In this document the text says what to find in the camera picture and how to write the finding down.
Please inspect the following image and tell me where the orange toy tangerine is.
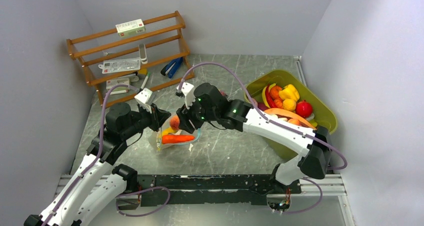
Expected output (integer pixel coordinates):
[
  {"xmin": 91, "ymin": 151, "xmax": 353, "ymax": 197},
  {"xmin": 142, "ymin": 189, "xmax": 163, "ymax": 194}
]
[
  {"xmin": 273, "ymin": 98, "xmax": 283, "ymax": 109},
  {"xmin": 269, "ymin": 85, "xmax": 282, "ymax": 100}
]

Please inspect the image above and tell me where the red toy pomegranate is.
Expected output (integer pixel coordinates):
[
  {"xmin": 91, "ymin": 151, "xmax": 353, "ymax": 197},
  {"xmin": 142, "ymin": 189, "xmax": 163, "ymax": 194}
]
[{"xmin": 295, "ymin": 100, "xmax": 314, "ymax": 118}]

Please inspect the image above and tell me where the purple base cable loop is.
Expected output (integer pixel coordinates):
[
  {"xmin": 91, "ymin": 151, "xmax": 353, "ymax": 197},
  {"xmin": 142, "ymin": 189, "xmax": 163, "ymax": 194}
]
[{"xmin": 115, "ymin": 185, "xmax": 172, "ymax": 218}]

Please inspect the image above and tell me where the wooden three-tier rack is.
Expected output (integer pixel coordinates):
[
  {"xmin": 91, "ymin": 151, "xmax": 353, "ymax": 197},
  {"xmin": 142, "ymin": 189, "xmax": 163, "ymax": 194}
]
[{"xmin": 66, "ymin": 11, "xmax": 191, "ymax": 107}]

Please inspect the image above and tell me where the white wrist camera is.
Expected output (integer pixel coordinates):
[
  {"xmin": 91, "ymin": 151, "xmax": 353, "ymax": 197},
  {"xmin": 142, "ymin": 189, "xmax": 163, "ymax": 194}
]
[
  {"xmin": 176, "ymin": 82, "xmax": 196, "ymax": 109},
  {"xmin": 134, "ymin": 88, "xmax": 153, "ymax": 114}
]

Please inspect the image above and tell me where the toy peach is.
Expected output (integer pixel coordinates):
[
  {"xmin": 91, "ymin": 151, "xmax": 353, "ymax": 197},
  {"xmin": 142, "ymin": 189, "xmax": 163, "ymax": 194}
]
[
  {"xmin": 288, "ymin": 118, "xmax": 302, "ymax": 126},
  {"xmin": 169, "ymin": 115, "xmax": 180, "ymax": 131}
]

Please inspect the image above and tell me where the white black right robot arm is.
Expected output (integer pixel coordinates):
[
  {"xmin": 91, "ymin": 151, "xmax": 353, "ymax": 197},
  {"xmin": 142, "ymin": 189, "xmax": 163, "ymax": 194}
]
[{"xmin": 176, "ymin": 83, "xmax": 332, "ymax": 193}]

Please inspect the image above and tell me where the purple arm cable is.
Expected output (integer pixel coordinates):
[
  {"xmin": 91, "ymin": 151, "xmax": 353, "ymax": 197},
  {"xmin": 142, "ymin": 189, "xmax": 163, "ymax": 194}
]
[
  {"xmin": 39, "ymin": 83, "xmax": 140, "ymax": 226},
  {"xmin": 177, "ymin": 62, "xmax": 348, "ymax": 171}
]

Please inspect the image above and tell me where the blue stapler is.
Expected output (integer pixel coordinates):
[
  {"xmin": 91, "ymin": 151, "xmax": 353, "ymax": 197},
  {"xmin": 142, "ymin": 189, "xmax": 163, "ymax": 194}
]
[{"xmin": 160, "ymin": 57, "xmax": 184, "ymax": 79}]

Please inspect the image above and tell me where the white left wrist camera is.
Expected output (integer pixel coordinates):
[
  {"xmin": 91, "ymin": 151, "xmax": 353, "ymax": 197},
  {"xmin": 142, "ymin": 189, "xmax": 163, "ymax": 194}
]
[{"xmin": 134, "ymin": 88, "xmax": 153, "ymax": 114}]

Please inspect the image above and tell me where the orange toy papaya slice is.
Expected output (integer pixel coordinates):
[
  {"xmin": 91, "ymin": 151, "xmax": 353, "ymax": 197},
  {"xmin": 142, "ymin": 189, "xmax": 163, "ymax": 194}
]
[{"xmin": 264, "ymin": 108, "xmax": 316, "ymax": 130}]

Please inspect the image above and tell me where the white green marker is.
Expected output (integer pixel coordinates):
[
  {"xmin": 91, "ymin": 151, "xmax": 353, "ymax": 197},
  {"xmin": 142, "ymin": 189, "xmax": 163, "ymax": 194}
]
[{"xmin": 140, "ymin": 72, "xmax": 150, "ymax": 90}]

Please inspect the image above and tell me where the white green box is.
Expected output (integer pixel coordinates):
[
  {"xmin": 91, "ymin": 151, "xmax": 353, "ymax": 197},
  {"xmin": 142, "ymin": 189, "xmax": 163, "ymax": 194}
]
[{"xmin": 115, "ymin": 19, "xmax": 146, "ymax": 39}]

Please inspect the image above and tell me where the flat white package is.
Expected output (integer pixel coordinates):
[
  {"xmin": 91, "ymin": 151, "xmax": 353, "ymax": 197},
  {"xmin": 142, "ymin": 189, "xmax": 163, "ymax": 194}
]
[{"xmin": 98, "ymin": 58, "xmax": 141, "ymax": 74}]

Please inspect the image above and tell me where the clear zip top bag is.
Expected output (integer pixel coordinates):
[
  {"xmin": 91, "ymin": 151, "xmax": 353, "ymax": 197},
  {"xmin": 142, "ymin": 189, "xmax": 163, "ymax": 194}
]
[{"xmin": 148, "ymin": 113, "xmax": 201, "ymax": 151}]

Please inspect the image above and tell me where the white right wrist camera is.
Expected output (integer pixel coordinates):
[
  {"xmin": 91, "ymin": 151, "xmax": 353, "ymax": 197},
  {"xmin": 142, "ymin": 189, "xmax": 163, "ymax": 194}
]
[{"xmin": 176, "ymin": 82, "xmax": 196, "ymax": 109}]

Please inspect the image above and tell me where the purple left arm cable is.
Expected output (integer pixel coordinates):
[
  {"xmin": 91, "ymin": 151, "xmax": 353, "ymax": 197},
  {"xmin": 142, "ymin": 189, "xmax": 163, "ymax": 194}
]
[{"xmin": 39, "ymin": 83, "xmax": 140, "ymax": 226}]

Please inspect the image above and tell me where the yellow toy lemon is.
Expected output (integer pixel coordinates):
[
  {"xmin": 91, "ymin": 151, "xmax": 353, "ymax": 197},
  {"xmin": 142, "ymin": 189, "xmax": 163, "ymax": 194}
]
[{"xmin": 282, "ymin": 99, "xmax": 297, "ymax": 112}]

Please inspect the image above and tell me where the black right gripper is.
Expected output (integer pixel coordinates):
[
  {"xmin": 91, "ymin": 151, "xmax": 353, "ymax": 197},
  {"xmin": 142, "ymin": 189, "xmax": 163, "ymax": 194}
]
[{"xmin": 176, "ymin": 94, "xmax": 219, "ymax": 134}]

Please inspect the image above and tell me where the yellow toy mango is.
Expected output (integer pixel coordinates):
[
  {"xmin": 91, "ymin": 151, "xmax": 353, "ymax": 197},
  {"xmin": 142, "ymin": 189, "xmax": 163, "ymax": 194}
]
[{"xmin": 161, "ymin": 127, "xmax": 178, "ymax": 136}]

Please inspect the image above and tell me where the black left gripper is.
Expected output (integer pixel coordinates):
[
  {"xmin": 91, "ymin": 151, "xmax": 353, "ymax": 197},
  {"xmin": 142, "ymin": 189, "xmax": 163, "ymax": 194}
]
[{"xmin": 121, "ymin": 102, "xmax": 171, "ymax": 139}]

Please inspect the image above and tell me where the olive green plastic bin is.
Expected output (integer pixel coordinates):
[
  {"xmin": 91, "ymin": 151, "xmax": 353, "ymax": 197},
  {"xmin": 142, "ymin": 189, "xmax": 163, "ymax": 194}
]
[{"xmin": 243, "ymin": 69, "xmax": 339, "ymax": 160}]

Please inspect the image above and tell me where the red toy chili pepper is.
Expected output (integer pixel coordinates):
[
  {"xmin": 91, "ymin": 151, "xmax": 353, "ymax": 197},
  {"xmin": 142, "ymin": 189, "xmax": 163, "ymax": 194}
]
[{"xmin": 265, "ymin": 85, "xmax": 277, "ymax": 108}]

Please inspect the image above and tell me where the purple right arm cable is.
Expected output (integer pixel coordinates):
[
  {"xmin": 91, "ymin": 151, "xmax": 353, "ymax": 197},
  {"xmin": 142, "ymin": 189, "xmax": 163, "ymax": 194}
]
[{"xmin": 177, "ymin": 62, "xmax": 348, "ymax": 171}]

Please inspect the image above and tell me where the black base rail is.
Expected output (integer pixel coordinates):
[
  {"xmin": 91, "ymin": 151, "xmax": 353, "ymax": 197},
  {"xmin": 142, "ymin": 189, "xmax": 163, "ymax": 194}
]
[{"xmin": 137, "ymin": 174, "xmax": 301, "ymax": 206}]

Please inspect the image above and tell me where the small white box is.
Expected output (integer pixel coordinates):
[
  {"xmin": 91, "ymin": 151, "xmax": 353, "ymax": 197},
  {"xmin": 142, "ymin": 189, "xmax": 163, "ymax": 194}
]
[{"xmin": 106, "ymin": 78, "xmax": 131, "ymax": 95}]

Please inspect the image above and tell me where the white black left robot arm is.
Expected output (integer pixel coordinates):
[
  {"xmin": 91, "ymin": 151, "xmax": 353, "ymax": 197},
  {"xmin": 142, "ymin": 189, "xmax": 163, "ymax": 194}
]
[{"xmin": 24, "ymin": 103, "xmax": 171, "ymax": 225}]

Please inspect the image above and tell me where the white upright device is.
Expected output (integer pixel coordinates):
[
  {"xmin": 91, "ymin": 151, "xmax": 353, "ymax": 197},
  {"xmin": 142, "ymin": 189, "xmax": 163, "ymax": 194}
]
[{"xmin": 138, "ymin": 44, "xmax": 148, "ymax": 65}]

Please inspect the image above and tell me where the red toy carrot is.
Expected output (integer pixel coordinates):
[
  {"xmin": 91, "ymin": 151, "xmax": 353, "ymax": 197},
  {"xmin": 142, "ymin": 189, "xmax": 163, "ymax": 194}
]
[{"xmin": 161, "ymin": 134, "xmax": 195, "ymax": 144}]

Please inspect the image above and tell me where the yellow toy bell pepper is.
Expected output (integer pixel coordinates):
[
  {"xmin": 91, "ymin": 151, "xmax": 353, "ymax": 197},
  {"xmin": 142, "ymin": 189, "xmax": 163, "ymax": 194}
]
[{"xmin": 278, "ymin": 84, "xmax": 300, "ymax": 102}]

